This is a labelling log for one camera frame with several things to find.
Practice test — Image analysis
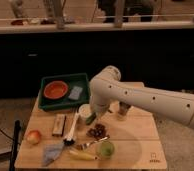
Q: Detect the orange bowl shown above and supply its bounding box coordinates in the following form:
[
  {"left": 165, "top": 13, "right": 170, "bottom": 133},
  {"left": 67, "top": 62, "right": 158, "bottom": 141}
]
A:
[{"left": 43, "top": 80, "right": 68, "bottom": 100}]

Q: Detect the green plastic tray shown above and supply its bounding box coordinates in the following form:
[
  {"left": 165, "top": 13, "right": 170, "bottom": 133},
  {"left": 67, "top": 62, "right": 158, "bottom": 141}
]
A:
[{"left": 38, "top": 73, "right": 90, "bottom": 111}]

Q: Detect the grey sponge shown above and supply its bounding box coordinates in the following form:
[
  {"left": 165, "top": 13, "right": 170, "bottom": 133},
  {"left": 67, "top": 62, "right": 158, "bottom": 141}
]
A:
[{"left": 68, "top": 86, "right": 83, "bottom": 100}]

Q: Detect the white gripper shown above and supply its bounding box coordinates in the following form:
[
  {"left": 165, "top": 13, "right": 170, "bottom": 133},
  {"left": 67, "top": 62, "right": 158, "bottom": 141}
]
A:
[{"left": 90, "top": 102, "right": 110, "bottom": 118}]

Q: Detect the green pepper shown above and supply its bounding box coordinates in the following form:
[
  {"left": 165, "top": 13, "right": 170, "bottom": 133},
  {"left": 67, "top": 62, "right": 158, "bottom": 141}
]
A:
[{"left": 85, "top": 113, "right": 96, "bottom": 125}]

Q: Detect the black cable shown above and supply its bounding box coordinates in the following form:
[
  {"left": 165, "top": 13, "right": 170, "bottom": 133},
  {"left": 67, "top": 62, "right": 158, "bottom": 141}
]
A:
[{"left": 0, "top": 117, "right": 15, "bottom": 141}]

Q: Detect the silver fork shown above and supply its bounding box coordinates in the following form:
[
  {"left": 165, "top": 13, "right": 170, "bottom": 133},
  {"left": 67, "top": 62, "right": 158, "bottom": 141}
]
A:
[{"left": 76, "top": 136, "right": 110, "bottom": 150}]

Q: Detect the red apple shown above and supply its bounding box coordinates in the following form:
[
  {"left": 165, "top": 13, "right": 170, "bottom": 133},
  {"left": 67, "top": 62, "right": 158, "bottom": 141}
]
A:
[{"left": 26, "top": 130, "right": 42, "bottom": 145}]

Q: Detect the wooden block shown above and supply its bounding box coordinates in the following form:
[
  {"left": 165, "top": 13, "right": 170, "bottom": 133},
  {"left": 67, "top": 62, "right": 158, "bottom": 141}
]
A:
[{"left": 52, "top": 114, "right": 66, "bottom": 136}]

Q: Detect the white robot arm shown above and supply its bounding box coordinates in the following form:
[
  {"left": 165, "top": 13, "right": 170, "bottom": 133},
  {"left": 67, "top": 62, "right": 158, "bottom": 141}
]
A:
[{"left": 90, "top": 65, "right": 194, "bottom": 129}]

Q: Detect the grey cloth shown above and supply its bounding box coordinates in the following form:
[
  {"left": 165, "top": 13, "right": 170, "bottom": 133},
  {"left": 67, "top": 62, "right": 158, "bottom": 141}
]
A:
[{"left": 42, "top": 143, "right": 64, "bottom": 166}]

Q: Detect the red grapes bunch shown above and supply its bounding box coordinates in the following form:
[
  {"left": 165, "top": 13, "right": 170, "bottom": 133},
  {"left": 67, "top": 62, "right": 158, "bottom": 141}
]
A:
[{"left": 86, "top": 124, "right": 106, "bottom": 139}]

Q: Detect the black clamp stand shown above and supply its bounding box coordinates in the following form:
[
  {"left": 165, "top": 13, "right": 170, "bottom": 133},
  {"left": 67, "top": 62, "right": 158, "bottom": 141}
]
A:
[{"left": 9, "top": 120, "right": 21, "bottom": 171}]

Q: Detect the white paper cup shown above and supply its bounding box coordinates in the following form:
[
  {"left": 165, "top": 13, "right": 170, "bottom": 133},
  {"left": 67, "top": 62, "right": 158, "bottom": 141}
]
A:
[{"left": 79, "top": 104, "right": 91, "bottom": 121}]

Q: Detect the dark metal cup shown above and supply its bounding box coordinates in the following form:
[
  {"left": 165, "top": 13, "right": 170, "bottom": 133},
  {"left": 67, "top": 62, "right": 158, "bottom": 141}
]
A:
[{"left": 118, "top": 102, "right": 130, "bottom": 116}]

